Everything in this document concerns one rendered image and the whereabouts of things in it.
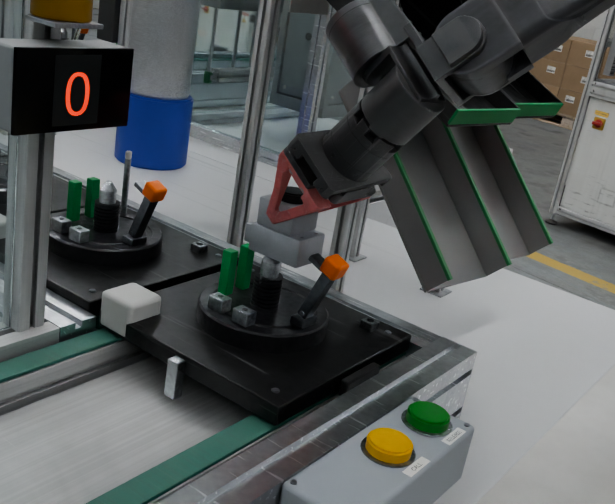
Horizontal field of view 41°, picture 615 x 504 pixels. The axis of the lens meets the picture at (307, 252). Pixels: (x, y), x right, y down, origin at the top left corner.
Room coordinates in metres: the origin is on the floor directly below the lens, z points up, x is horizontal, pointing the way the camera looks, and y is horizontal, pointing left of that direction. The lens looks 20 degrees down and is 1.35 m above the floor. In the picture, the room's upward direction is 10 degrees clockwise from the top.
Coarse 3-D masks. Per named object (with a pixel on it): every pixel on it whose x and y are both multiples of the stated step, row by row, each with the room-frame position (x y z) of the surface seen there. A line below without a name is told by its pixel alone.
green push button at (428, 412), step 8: (408, 408) 0.67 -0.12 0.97; (416, 408) 0.66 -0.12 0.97; (424, 408) 0.67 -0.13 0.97; (432, 408) 0.67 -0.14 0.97; (440, 408) 0.67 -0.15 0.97; (408, 416) 0.66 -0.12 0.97; (416, 416) 0.65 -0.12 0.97; (424, 416) 0.65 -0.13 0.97; (432, 416) 0.66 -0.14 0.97; (440, 416) 0.66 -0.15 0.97; (448, 416) 0.66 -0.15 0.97; (416, 424) 0.65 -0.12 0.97; (424, 424) 0.64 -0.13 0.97; (432, 424) 0.65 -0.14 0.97; (440, 424) 0.65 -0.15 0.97; (448, 424) 0.65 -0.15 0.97; (432, 432) 0.64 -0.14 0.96; (440, 432) 0.65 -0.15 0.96
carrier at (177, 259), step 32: (128, 160) 0.99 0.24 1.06; (96, 192) 0.97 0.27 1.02; (64, 224) 0.89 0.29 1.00; (96, 224) 0.92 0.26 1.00; (128, 224) 0.96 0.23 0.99; (160, 224) 1.04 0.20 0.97; (64, 256) 0.87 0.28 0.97; (96, 256) 0.86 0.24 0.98; (128, 256) 0.88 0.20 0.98; (160, 256) 0.93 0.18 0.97; (192, 256) 0.94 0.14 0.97; (64, 288) 0.79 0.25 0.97; (96, 288) 0.80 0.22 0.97; (160, 288) 0.85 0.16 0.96
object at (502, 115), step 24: (336, 0) 1.07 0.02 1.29; (408, 0) 1.15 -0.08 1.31; (432, 0) 1.12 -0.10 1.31; (456, 0) 1.10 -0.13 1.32; (432, 24) 1.12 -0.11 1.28; (480, 96) 1.04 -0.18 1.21; (504, 96) 1.03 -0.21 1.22; (456, 120) 0.93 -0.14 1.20; (480, 120) 0.96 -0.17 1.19; (504, 120) 1.00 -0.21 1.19
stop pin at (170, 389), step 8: (168, 360) 0.69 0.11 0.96; (176, 360) 0.69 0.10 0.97; (184, 360) 0.69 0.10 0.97; (168, 368) 0.69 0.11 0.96; (176, 368) 0.68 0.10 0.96; (184, 368) 0.69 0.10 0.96; (168, 376) 0.69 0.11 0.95; (176, 376) 0.68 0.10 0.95; (168, 384) 0.68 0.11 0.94; (176, 384) 0.68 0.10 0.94; (168, 392) 0.68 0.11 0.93; (176, 392) 0.68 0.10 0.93
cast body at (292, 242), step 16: (288, 192) 0.78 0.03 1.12; (288, 208) 0.77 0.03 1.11; (256, 224) 0.79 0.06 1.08; (272, 224) 0.77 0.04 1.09; (288, 224) 0.76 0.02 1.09; (304, 224) 0.78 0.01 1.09; (256, 240) 0.78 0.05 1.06; (272, 240) 0.77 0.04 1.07; (288, 240) 0.76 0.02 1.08; (304, 240) 0.76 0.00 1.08; (320, 240) 0.78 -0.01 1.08; (272, 256) 0.77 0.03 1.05; (288, 256) 0.76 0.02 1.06; (304, 256) 0.76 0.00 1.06
